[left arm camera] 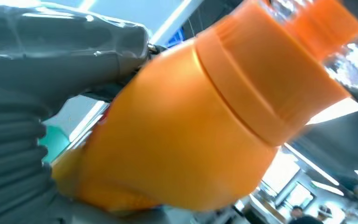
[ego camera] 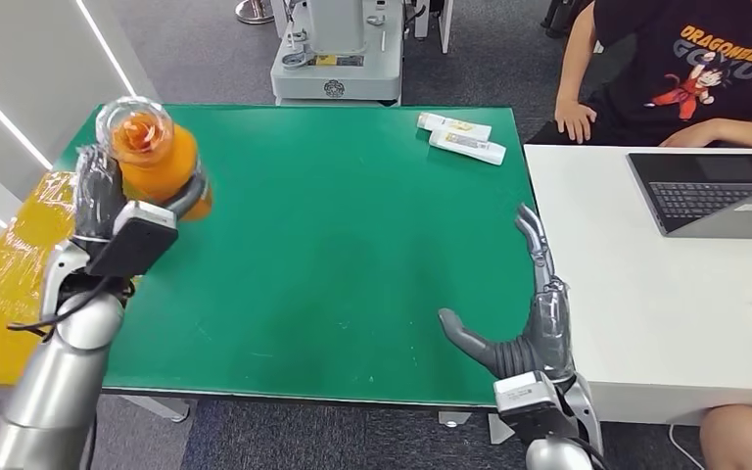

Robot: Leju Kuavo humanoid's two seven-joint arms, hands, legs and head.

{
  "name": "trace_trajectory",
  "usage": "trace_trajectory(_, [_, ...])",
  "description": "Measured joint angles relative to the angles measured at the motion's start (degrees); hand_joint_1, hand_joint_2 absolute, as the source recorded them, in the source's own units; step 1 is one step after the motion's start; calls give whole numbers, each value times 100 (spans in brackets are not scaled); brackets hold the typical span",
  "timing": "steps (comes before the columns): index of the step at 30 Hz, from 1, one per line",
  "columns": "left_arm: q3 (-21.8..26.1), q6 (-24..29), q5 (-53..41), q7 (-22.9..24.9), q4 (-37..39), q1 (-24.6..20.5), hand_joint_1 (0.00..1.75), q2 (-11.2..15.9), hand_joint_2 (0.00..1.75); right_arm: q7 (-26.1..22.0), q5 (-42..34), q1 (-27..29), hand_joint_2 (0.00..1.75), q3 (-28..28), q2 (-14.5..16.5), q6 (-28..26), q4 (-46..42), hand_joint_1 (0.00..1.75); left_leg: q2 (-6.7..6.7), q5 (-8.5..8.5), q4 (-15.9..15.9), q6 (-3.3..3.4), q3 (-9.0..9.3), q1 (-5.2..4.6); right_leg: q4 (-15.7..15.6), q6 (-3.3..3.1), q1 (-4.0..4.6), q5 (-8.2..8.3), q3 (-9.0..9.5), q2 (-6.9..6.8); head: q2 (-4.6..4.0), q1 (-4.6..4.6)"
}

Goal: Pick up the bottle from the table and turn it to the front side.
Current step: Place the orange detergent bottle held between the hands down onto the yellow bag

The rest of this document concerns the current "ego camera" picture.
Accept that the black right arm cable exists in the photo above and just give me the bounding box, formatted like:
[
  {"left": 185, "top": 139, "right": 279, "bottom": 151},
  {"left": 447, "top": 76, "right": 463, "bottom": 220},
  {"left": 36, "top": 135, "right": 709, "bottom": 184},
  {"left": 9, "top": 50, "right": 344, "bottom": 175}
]
[{"left": 570, "top": 436, "right": 613, "bottom": 470}]

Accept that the large white table foot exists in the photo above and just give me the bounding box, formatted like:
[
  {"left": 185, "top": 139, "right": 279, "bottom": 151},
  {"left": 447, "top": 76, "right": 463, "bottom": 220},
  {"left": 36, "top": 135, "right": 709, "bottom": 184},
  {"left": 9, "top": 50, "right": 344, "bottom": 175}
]
[{"left": 487, "top": 412, "right": 527, "bottom": 447}]

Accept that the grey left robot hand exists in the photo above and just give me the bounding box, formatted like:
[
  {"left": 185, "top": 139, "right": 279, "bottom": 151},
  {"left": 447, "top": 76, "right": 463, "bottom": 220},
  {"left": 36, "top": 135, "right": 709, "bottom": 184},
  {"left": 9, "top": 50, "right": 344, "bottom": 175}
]
[{"left": 71, "top": 143, "right": 212, "bottom": 245}]

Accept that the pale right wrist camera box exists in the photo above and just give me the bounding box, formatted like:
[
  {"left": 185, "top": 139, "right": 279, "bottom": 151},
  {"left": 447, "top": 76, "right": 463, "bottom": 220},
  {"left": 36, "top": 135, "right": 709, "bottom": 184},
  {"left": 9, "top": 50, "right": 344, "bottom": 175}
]
[{"left": 493, "top": 370, "right": 579, "bottom": 443}]

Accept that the person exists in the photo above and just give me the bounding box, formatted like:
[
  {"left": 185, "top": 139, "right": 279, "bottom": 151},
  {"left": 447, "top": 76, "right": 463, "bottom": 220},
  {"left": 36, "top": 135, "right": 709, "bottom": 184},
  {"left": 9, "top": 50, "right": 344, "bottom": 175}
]
[{"left": 526, "top": 0, "right": 752, "bottom": 157}]

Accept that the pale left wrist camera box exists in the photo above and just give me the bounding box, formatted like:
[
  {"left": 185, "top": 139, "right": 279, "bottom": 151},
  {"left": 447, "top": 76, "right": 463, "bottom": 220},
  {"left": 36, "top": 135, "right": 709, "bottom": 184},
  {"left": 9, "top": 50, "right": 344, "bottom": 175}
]
[{"left": 87, "top": 201, "right": 179, "bottom": 279}]

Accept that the person's left hand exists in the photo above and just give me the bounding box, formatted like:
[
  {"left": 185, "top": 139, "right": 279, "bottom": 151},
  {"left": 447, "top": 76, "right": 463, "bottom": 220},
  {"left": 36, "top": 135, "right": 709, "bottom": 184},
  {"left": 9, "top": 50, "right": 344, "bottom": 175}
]
[{"left": 658, "top": 118, "right": 728, "bottom": 149}]

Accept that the person's right hand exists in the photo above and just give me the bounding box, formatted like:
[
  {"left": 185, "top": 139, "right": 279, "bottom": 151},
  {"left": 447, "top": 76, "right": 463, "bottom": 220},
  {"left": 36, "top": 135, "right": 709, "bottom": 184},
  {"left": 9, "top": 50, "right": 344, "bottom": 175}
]
[{"left": 554, "top": 97, "right": 599, "bottom": 145}]

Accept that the thin white floor cable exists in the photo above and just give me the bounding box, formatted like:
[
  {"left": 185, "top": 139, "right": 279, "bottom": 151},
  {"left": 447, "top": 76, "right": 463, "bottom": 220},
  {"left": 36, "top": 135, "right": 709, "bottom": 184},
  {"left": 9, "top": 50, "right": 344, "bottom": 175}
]
[{"left": 668, "top": 424, "right": 706, "bottom": 470}]

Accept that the round silver stand base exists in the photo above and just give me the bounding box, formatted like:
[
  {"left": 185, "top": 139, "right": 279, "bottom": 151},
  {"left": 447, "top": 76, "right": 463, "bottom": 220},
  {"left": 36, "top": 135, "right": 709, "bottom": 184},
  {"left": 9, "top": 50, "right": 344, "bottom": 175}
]
[{"left": 235, "top": 0, "right": 275, "bottom": 25}]

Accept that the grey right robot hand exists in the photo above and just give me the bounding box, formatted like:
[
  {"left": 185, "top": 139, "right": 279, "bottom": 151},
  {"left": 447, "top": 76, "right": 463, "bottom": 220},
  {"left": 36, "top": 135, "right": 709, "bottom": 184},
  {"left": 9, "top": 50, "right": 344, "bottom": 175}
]
[{"left": 437, "top": 203, "right": 575, "bottom": 384}]

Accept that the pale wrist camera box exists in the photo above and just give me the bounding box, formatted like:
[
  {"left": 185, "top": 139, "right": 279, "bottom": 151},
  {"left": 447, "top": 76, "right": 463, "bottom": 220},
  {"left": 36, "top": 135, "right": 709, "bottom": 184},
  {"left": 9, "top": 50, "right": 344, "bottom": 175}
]
[
  {"left": 493, "top": 370, "right": 579, "bottom": 443},
  {"left": 87, "top": 201, "right": 179, "bottom": 279}
]

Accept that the yellow taped cardboard box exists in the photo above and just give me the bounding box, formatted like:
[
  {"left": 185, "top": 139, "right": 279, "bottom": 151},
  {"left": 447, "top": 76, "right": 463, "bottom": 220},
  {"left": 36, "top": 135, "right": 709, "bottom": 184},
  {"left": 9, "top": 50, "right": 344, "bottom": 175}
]
[{"left": 0, "top": 169, "right": 137, "bottom": 389}]

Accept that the black chair base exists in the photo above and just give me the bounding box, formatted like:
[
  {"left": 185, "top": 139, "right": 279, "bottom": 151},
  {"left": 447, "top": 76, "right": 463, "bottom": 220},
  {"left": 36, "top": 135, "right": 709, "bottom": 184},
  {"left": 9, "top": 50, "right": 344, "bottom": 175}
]
[{"left": 540, "top": 0, "right": 583, "bottom": 39}]

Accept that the white table leg bar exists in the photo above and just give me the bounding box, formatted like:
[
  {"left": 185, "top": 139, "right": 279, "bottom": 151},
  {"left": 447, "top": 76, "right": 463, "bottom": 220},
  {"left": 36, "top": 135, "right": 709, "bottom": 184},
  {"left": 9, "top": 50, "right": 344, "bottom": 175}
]
[{"left": 119, "top": 396, "right": 190, "bottom": 423}]

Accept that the white furniture panel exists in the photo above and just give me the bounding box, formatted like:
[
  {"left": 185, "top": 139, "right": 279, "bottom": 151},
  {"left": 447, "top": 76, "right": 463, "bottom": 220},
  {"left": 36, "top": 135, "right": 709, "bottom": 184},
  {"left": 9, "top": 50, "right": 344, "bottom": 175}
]
[{"left": 412, "top": 0, "right": 455, "bottom": 55}]

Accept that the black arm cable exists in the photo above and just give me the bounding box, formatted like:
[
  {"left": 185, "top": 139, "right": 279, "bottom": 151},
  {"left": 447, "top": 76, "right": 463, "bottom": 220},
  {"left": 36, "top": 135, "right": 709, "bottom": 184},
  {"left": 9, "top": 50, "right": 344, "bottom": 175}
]
[
  {"left": 570, "top": 436, "right": 613, "bottom": 470},
  {"left": 7, "top": 275, "right": 136, "bottom": 340}
]

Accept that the white tube with grey print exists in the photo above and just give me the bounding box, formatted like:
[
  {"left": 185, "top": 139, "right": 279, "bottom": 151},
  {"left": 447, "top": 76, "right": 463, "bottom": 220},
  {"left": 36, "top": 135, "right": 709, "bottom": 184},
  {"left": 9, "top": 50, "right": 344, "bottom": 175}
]
[{"left": 429, "top": 129, "right": 507, "bottom": 167}]

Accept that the white tube with yellow print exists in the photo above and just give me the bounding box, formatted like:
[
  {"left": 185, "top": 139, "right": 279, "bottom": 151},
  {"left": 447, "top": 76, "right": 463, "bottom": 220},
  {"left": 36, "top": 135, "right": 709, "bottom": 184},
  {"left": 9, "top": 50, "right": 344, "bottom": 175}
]
[{"left": 416, "top": 112, "right": 493, "bottom": 143}]

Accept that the orange bottle with clear cap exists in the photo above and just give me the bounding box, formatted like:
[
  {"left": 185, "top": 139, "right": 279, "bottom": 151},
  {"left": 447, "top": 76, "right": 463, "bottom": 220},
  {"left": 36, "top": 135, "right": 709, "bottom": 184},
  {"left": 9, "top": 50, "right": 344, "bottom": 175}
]
[{"left": 95, "top": 95, "right": 213, "bottom": 223}]

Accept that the person's knee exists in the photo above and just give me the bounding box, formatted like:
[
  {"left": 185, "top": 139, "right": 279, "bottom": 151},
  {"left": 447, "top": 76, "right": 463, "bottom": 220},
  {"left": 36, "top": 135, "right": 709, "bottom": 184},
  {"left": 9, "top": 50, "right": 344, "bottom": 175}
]
[{"left": 698, "top": 404, "right": 752, "bottom": 470}]

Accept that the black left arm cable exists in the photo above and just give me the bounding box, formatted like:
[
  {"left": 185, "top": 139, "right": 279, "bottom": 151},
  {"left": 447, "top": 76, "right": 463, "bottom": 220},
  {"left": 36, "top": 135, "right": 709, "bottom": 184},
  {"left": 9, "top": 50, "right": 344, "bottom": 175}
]
[{"left": 7, "top": 275, "right": 136, "bottom": 340}]

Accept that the grey laptop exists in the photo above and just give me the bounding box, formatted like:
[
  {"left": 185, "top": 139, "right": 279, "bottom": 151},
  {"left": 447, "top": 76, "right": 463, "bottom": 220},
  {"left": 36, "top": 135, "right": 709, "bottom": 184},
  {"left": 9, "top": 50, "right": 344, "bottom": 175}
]
[{"left": 627, "top": 152, "right": 752, "bottom": 240}]

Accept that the white robot stand machine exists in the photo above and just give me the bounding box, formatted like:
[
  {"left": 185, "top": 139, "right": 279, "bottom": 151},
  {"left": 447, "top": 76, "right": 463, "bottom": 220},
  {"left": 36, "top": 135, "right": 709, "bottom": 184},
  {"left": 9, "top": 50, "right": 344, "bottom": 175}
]
[{"left": 269, "top": 0, "right": 406, "bottom": 107}]

